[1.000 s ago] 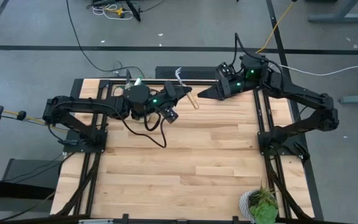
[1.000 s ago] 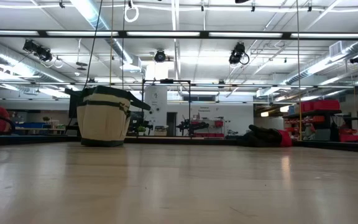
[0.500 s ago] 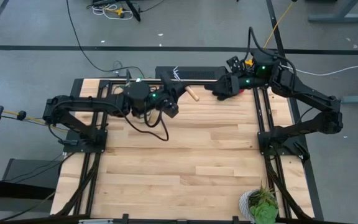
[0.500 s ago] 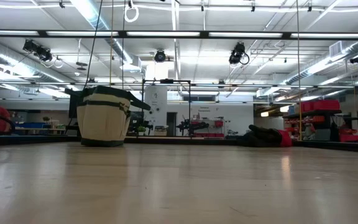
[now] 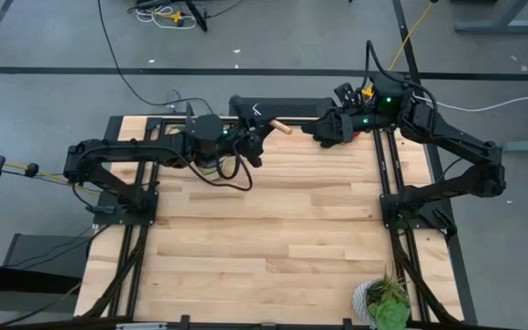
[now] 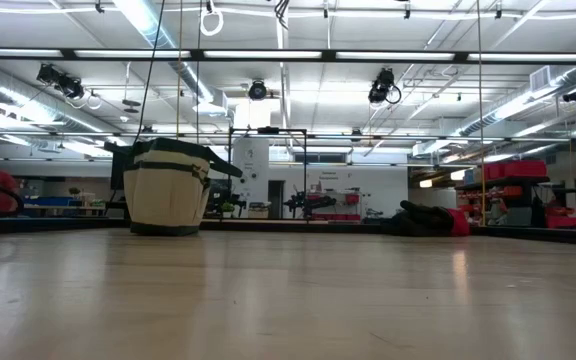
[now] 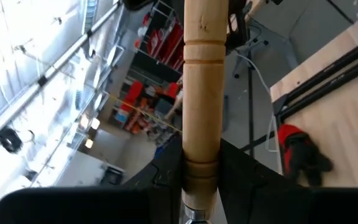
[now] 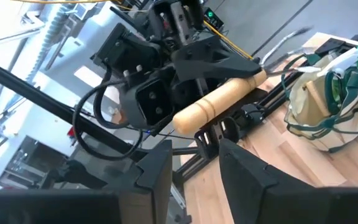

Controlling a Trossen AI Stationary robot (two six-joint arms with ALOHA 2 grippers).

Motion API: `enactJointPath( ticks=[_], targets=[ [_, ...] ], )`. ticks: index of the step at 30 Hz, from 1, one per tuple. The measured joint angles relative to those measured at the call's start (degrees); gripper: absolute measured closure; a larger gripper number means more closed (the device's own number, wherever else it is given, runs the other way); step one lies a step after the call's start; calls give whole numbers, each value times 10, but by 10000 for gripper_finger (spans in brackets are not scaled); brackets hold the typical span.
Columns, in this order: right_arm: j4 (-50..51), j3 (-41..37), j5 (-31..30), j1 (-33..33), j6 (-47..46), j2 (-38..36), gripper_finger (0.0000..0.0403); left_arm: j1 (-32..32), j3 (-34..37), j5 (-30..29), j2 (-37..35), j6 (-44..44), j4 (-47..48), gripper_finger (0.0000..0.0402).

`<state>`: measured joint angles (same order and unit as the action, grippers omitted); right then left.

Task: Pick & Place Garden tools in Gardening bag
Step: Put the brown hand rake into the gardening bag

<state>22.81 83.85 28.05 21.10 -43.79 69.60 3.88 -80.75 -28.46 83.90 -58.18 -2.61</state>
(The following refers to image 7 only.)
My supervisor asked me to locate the shelf with red bins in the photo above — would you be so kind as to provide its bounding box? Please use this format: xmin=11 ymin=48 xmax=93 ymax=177
xmin=116 ymin=0 xmax=186 ymax=147

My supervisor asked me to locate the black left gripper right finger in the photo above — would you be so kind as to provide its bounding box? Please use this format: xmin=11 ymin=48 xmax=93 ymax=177
xmin=218 ymin=138 xmax=358 ymax=224

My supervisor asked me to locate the black aluminium table frame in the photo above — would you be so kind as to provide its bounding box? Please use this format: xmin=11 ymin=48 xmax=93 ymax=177
xmin=271 ymin=32 xmax=358 ymax=123

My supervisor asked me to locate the wooden handle hand rake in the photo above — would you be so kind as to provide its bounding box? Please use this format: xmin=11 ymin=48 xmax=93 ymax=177
xmin=180 ymin=0 xmax=230 ymax=224

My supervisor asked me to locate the black frame bar with lights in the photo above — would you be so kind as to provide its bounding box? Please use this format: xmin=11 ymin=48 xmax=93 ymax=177
xmin=0 ymin=1 xmax=122 ymax=150

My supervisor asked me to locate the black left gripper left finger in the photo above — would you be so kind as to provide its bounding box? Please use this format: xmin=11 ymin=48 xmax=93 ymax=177
xmin=0 ymin=136 xmax=185 ymax=224

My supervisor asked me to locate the black spotlight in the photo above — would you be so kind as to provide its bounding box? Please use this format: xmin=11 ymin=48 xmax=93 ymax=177
xmin=0 ymin=126 xmax=24 ymax=154

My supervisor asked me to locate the black office chair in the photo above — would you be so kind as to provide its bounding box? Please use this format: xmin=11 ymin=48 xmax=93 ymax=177
xmin=227 ymin=0 xmax=270 ymax=79

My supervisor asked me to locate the black red gardening glove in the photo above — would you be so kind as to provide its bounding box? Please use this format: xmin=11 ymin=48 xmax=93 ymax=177
xmin=277 ymin=123 xmax=334 ymax=187

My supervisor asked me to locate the white cable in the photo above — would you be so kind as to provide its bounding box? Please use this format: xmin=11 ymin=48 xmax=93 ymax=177
xmin=234 ymin=52 xmax=284 ymax=175

